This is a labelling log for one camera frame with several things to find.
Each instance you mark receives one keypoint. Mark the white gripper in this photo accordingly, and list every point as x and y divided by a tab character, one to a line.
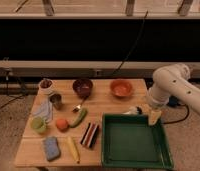
153	111

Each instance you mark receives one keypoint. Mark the green pepper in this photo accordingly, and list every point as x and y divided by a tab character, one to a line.
80	118

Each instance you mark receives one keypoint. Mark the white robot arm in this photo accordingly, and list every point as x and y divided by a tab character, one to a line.
171	80

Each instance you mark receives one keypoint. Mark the orange red bowl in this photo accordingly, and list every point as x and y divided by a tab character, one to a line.
121	88

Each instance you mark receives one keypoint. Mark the dark maroon bowl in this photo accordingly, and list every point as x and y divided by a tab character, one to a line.
82	87

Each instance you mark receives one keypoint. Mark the small white black object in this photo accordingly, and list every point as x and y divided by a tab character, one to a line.
134	110

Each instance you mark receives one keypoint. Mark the green plastic tray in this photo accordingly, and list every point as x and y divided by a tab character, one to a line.
129	142

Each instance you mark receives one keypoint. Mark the striped black red block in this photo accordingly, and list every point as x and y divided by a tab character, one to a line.
90	135

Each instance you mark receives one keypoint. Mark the metal spoon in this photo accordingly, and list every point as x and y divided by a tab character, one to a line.
78	107

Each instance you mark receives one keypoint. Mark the wooden table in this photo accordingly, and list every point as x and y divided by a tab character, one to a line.
30	152

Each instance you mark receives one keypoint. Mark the orange round fruit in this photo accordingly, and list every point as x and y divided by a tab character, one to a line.
62	124

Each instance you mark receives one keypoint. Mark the metal cup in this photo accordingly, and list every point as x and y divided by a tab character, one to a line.
56	100

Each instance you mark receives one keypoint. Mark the blue sponge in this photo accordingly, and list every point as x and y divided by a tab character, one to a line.
51	148

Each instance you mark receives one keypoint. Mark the light blue cloth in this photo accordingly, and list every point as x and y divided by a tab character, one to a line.
45	111

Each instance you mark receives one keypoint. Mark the white cup with contents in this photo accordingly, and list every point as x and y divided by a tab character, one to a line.
46	86

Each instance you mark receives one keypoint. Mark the green cup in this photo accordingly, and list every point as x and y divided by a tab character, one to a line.
38	124

